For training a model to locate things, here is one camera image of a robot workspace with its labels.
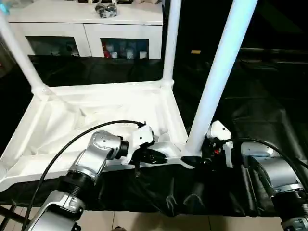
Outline black work mat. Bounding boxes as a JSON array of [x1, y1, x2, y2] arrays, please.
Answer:
[[0, 54, 308, 217]]

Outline white plastic table top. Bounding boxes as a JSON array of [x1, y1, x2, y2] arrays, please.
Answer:
[[0, 79, 204, 194]]

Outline white cabinet with glass doors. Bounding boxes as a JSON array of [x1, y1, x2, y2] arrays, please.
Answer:
[[6, 0, 165, 60]]

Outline shiny ornament on cabinet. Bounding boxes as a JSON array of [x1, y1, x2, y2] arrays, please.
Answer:
[[95, 2, 119, 19]]

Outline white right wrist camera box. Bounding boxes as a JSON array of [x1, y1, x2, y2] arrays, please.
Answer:
[[206, 120, 234, 169]]

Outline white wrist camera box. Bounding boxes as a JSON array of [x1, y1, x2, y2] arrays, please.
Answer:
[[121, 124, 156, 166], [206, 120, 234, 169]]

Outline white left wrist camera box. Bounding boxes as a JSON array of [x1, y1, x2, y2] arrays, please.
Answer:
[[121, 124, 156, 166]]

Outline black metal stand frame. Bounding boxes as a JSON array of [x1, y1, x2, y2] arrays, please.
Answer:
[[0, 202, 27, 231]]

